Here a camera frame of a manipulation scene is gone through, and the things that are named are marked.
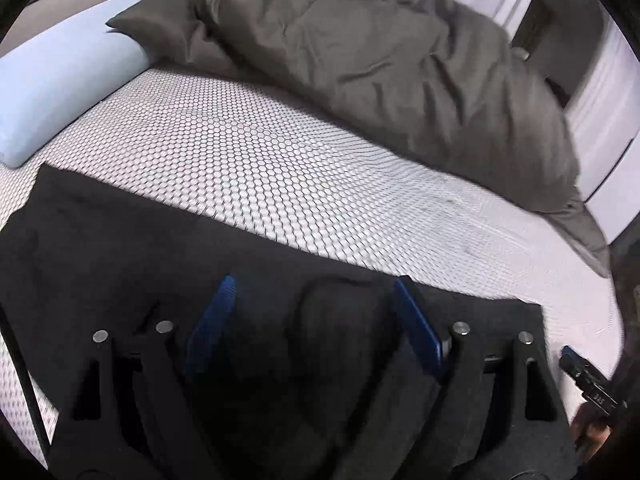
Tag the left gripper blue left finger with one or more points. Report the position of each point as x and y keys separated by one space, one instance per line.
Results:
x=130 y=417

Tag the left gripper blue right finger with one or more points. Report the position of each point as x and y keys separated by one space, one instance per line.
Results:
x=498 y=413

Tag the black pants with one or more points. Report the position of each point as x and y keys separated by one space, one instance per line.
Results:
x=313 y=377

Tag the right hand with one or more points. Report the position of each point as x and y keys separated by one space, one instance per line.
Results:
x=589 y=431

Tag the white sheer curtain right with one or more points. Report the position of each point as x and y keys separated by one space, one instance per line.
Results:
x=603 y=113

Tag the light blue pillow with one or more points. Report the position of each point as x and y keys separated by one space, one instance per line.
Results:
x=56 y=76

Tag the dark grey duvet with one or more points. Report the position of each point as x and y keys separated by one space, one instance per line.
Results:
x=430 y=80

